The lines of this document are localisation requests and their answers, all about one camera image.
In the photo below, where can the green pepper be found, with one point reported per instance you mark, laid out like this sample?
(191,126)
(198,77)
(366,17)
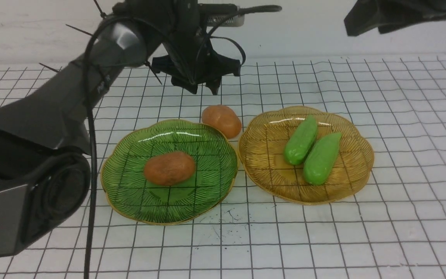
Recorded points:
(301,141)
(320,161)

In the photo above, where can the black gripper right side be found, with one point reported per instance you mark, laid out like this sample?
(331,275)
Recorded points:
(391,15)

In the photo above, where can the amber glass flower plate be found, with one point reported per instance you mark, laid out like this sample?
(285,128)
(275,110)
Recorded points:
(261,146)

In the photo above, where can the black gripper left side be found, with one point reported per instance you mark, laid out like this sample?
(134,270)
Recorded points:
(191,60)

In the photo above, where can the green glass flower plate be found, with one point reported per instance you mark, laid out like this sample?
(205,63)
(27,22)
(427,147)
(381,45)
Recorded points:
(133,196)

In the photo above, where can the orange potato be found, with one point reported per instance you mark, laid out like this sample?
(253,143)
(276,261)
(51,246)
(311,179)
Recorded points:
(222,118)
(170,168)

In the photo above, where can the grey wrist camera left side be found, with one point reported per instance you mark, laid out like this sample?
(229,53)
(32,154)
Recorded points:
(230,15)

